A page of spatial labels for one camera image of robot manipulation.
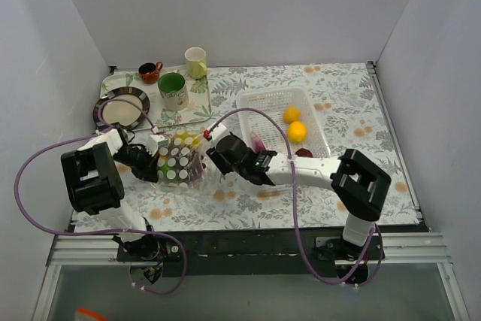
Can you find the orange fake fruit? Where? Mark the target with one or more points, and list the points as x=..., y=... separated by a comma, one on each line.
x=297, y=132

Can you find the black rimmed ceramic plate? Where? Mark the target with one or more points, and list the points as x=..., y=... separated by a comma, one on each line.
x=121, y=112

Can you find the polka dot zip top bag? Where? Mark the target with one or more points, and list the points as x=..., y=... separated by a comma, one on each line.
x=185, y=155

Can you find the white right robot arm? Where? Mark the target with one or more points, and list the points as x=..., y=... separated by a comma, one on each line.
x=360, y=184

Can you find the floral tablecloth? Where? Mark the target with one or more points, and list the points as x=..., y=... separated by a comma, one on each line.
x=345, y=100

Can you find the green inside floral mug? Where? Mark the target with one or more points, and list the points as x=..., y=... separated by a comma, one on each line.
x=173, y=90

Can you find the brown small teacup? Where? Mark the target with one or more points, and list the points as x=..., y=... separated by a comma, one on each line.
x=150, y=72

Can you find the white perforated plastic basket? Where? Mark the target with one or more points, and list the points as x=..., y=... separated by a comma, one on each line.
x=273, y=101

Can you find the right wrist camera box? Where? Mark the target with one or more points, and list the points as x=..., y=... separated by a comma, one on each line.
x=216, y=134

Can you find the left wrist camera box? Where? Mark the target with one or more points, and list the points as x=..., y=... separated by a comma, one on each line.
x=155, y=142

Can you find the pale yellow mug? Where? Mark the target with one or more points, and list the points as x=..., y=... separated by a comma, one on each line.
x=196, y=62

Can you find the orange tipped object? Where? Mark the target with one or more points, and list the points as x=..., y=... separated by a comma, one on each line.
x=82, y=314

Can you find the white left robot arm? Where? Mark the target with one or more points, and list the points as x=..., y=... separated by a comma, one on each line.
x=95, y=186

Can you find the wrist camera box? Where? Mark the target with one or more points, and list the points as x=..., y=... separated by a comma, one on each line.
x=216, y=134
x=155, y=142

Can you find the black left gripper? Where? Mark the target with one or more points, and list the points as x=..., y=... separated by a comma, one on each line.
x=149, y=169

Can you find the yellow fake lemon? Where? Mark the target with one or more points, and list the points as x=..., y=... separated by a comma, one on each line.
x=291, y=114

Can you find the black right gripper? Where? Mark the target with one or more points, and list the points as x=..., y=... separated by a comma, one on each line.
x=213, y=154

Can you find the dark red fake apple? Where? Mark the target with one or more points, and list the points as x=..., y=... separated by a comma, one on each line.
x=303, y=152

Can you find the orange green fake mango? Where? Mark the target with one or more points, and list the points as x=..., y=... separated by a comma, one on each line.
x=162, y=168

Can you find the purple fake eggplant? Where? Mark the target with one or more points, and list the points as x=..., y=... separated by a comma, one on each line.
x=257, y=144

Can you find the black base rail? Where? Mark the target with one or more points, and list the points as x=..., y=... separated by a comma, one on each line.
x=265, y=251

